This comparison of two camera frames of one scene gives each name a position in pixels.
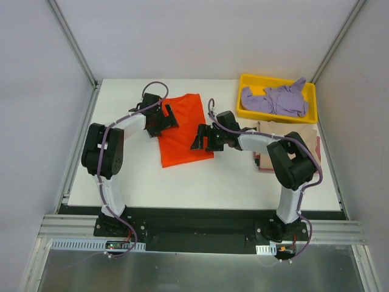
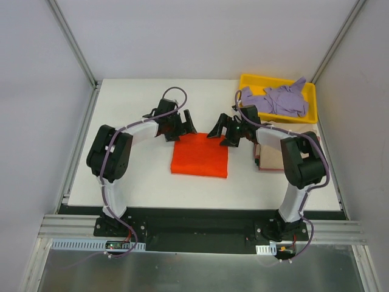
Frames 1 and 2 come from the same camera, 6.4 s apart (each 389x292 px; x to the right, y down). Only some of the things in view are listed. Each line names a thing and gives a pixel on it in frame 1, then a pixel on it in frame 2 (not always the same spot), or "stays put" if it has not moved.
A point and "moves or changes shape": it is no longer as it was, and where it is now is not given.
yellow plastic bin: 256,83 stays put
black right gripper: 205,138 -> 230,131
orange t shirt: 175,143 moves or changes shape
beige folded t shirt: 307,132 stays put
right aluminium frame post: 357,9 stays put
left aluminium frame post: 70,35 stays put
